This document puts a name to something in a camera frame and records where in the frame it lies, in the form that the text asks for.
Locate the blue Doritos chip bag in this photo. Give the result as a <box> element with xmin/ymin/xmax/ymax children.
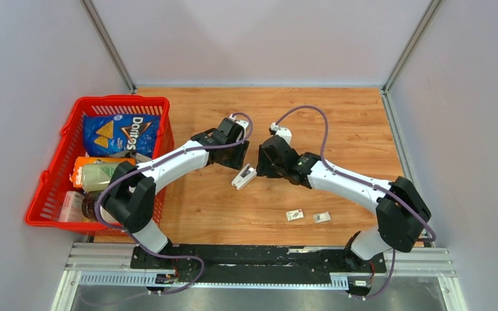
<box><xmin>82</xmin><ymin>114</ymin><xmax>161</xmax><ymax>157</ymax></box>

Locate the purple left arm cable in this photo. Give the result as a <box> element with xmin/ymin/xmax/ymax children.
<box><xmin>94</xmin><ymin>112</ymin><xmax>254</xmax><ymax>295</ymax></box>

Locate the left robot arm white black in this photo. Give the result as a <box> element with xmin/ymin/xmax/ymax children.
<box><xmin>95</xmin><ymin>113</ymin><xmax>254</xmax><ymax>269</ymax></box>

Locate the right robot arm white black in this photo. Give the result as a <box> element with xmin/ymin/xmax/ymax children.
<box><xmin>257</xmin><ymin>135</ymin><xmax>431</xmax><ymax>271</ymax></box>

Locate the small clear staple box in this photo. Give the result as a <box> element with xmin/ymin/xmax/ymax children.
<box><xmin>313</xmin><ymin>212</ymin><xmax>331</xmax><ymax>224</ymax></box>

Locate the orange Gillette package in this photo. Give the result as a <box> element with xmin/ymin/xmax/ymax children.
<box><xmin>70</xmin><ymin>157</ymin><xmax>136</xmax><ymax>192</ymax></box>

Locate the white staple box red label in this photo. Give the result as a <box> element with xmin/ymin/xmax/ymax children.
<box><xmin>286</xmin><ymin>209</ymin><xmax>304</xmax><ymax>222</ymax></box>

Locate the aluminium frame rail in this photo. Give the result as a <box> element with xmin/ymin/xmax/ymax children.
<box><xmin>52</xmin><ymin>242</ymin><xmax>467</xmax><ymax>310</ymax></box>

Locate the red plastic shopping basket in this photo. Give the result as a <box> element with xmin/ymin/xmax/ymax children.
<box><xmin>25</xmin><ymin>95</ymin><xmax>174</xmax><ymax>236</ymax></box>

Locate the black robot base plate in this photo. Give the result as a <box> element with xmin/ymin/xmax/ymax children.
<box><xmin>130</xmin><ymin>244</ymin><xmax>387</xmax><ymax>284</ymax></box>

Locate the pale green lotion bottle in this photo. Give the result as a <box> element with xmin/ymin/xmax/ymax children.
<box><xmin>81</xmin><ymin>163</ymin><xmax>119</xmax><ymax>192</ymax></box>

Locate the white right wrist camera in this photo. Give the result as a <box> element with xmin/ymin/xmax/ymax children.
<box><xmin>269</xmin><ymin>122</ymin><xmax>292</xmax><ymax>145</ymax></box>

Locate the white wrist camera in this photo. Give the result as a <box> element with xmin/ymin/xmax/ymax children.
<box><xmin>228</xmin><ymin>114</ymin><xmax>250</xmax><ymax>141</ymax></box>
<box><xmin>269</xmin><ymin>122</ymin><xmax>292</xmax><ymax>145</ymax></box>

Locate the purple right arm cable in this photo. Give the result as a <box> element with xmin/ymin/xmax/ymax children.
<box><xmin>274</xmin><ymin>105</ymin><xmax>437</xmax><ymax>299</ymax></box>

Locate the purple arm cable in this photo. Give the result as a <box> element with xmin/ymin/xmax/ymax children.
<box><xmin>274</xmin><ymin>105</ymin><xmax>437</xmax><ymax>299</ymax></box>
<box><xmin>94</xmin><ymin>112</ymin><xmax>254</xmax><ymax>295</ymax></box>

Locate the clear pink plastic package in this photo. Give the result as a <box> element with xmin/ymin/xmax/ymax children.
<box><xmin>58</xmin><ymin>190</ymin><xmax>84</xmax><ymax>222</ymax></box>

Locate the dark jar with white lid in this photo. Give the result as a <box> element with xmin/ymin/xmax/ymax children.
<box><xmin>81</xmin><ymin>191</ymin><xmax>115</xmax><ymax>224</ymax></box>

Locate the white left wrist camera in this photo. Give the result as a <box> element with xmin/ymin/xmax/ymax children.
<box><xmin>228</xmin><ymin>114</ymin><xmax>250</xmax><ymax>141</ymax></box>

